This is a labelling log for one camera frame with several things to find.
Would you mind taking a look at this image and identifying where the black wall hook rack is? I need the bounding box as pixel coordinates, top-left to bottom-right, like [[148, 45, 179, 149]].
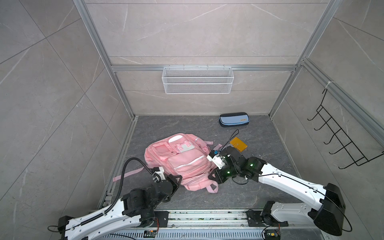
[[307, 89, 384, 170]]

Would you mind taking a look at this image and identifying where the black corrugated cable conduit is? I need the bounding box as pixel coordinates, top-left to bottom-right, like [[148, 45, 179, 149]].
[[103, 157, 154, 215]]

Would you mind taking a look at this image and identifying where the pink school backpack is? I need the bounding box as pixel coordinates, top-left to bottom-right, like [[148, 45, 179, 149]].
[[112, 133, 223, 194]]

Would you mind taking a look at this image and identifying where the blue pencil case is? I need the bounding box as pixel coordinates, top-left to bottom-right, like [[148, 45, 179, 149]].
[[219, 112, 250, 127]]

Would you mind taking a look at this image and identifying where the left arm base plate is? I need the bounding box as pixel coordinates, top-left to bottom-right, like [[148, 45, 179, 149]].
[[150, 211, 170, 228]]

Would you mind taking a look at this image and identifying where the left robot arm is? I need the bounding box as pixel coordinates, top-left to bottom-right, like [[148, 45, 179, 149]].
[[58, 175, 182, 240]]

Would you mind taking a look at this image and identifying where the white wire mesh basket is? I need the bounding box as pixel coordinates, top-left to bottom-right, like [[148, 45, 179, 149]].
[[162, 67, 234, 94]]

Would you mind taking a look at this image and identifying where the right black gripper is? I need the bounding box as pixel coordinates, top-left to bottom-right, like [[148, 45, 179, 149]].
[[206, 162, 240, 184]]

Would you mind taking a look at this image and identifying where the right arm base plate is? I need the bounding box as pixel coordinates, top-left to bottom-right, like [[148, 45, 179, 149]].
[[245, 210, 289, 227]]

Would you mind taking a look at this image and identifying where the aluminium mounting rail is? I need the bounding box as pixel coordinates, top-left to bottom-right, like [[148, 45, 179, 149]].
[[167, 203, 319, 228]]

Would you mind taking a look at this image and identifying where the yellow card wallet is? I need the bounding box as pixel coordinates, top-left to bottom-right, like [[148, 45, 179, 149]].
[[230, 137, 248, 153]]

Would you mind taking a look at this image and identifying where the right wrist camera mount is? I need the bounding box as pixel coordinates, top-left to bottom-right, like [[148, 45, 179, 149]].
[[207, 150, 226, 170]]

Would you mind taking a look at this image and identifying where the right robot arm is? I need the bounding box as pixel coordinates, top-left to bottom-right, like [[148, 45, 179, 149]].
[[208, 147, 347, 236]]

